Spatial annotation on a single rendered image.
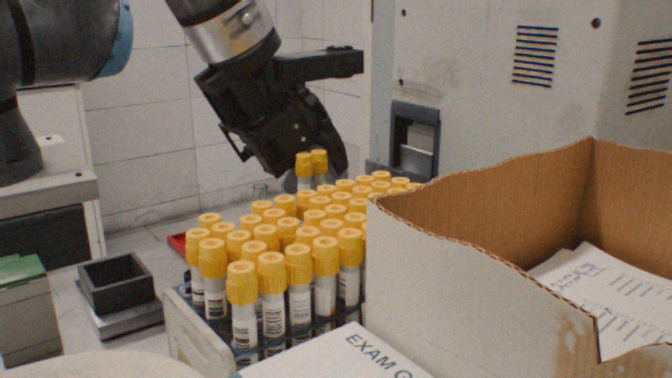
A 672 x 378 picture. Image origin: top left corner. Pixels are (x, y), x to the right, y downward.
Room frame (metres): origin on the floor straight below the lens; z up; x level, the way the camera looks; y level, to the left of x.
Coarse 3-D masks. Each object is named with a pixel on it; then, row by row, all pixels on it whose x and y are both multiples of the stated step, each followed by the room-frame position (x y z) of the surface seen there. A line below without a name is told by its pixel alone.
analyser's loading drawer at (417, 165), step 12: (408, 156) 0.68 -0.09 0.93; (420, 156) 0.67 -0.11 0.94; (432, 156) 0.65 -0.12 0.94; (372, 168) 0.65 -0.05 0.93; (384, 168) 0.64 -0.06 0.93; (396, 168) 0.63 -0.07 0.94; (408, 168) 0.68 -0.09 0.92; (420, 168) 0.67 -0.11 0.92; (432, 168) 0.65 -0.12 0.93; (420, 180) 0.64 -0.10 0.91
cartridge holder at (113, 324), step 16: (128, 256) 0.45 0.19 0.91; (80, 272) 0.42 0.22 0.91; (96, 272) 0.43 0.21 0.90; (112, 272) 0.44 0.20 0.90; (128, 272) 0.45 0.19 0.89; (144, 272) 0.42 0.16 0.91; (80, 288) 0.43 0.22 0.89; (96, 288) 0.39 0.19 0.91; (112, 288) 0.39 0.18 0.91; (128, 288) 0.40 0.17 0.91; (144, 288) 0.41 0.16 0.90; (96, 304) 0.38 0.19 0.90; (112, 304) 0.39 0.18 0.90; (128, 304) 0.40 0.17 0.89; (144, 304) 0.40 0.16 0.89; (160, 304) 0.40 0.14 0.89; (96, 320) 0.38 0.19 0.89; (112, 320) 0.38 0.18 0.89; (128, 320) 0.38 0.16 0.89; (144, 320) 0.39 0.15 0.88; (160, 320) 0.40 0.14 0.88; (112, 336) 0.37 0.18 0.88
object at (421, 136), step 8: (408, 128) 0.69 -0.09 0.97; (416, 128) 0.68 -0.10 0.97; (424, 128) 0.67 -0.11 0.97; (432, 128) 0.66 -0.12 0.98; (408, 136) 0.69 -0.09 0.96; (416, 136) 0.68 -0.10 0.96; (424, 136) 0.67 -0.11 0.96; (432, 136) 0.66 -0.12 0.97; (408, 144) 0.69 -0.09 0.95; (416, 144) 0.68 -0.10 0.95; (424, 144) 0.67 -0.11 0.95; (432, 144) 0.66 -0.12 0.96; (432, 152) 0.66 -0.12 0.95
